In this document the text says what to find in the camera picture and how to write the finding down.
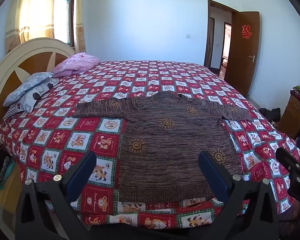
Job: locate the narrow yellow curtain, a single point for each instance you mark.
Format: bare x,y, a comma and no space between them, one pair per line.
78,17

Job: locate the red paper door decoration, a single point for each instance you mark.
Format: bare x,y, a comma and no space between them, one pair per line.
245,32

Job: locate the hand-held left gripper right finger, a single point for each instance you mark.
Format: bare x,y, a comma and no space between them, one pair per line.
212,172

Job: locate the dark pile on floor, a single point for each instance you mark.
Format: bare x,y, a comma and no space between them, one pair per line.
271,113

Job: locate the brown knitted sweater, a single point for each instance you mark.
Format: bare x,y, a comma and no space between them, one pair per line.
170,142

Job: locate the wooden cabinet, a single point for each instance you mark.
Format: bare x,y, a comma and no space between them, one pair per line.
293,116

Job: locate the brown wooden door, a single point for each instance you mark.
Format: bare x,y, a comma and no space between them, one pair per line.
242,55

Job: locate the pink pillow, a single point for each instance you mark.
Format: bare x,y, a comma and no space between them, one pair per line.
77,62

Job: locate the striped pillow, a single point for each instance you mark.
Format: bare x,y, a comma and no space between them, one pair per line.
11,111

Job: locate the wide yellow curtain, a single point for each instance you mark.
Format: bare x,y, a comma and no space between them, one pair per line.
30,12

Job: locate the cream and wood headboard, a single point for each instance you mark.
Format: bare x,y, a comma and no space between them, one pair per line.
12,65

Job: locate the window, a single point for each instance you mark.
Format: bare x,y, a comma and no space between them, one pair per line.
62,17

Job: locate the teal cloth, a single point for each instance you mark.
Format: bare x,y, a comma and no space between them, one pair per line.
6,172

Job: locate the red checked printed blanket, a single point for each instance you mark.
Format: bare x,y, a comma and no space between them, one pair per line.
65,130

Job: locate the brown door frame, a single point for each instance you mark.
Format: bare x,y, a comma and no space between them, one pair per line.
210,30

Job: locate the grey floral pillow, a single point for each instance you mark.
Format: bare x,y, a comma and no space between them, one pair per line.
25,86

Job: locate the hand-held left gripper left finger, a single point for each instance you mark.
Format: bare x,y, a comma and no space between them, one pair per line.
83,172

